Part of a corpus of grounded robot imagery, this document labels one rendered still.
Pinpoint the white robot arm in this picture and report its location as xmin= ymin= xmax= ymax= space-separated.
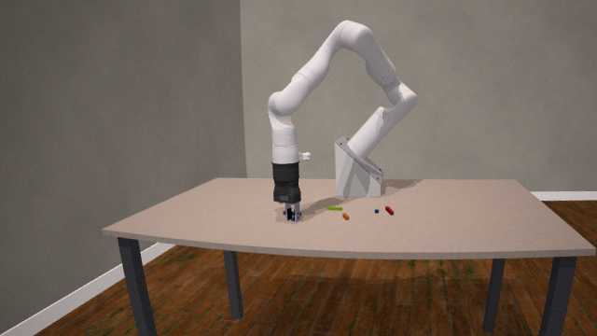
xmin=268 ymin=21 xmax=418 ymax=159

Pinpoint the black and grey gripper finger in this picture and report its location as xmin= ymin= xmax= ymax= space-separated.
xmin=289 ymin=202 xmax=300 ymax=221
xmin=285 ymin=203 xmax=292 ymax=220

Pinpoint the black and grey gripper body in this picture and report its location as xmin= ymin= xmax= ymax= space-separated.
xmin=271 ymin=145 xmax=311 ymax=203

